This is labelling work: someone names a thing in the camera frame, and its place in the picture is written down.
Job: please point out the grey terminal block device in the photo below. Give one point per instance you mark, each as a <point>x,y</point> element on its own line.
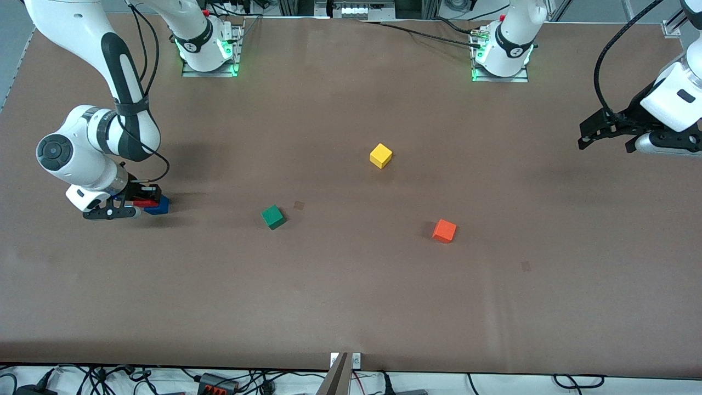
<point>359,10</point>

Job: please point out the white metal edge bracket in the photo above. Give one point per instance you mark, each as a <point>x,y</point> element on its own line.
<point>356,360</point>

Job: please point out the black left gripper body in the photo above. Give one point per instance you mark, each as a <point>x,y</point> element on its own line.
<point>632,119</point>

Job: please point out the grey-brown slanted post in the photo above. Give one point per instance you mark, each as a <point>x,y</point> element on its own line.
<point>335,378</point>

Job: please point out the orange cube block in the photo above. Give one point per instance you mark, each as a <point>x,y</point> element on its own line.
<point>444,231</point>

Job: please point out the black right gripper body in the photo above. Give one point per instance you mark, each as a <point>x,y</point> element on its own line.
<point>135,190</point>

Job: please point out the yellow cube block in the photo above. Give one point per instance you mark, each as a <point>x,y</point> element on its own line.
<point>380,156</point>

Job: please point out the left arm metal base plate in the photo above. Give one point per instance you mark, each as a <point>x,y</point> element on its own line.
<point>524,78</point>

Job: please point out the red cube block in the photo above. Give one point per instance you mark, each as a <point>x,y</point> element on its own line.
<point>145,203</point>

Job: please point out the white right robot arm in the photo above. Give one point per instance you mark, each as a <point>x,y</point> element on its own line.
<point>82,33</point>

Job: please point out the black power strip red switches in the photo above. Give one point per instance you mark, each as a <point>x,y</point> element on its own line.
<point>216,383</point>

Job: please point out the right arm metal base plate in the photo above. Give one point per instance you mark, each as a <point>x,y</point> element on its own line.
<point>237,52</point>

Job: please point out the black power adapter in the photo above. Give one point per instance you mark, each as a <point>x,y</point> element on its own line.
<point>35,390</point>

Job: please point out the blue cube block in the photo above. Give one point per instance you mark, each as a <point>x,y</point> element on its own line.
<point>159,209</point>

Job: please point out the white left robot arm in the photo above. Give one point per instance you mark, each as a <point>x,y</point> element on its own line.
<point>515,27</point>

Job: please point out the black plug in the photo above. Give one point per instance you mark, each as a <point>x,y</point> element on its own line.
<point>386,384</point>

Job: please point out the green cube block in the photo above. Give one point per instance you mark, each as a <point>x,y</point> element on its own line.
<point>273,217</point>

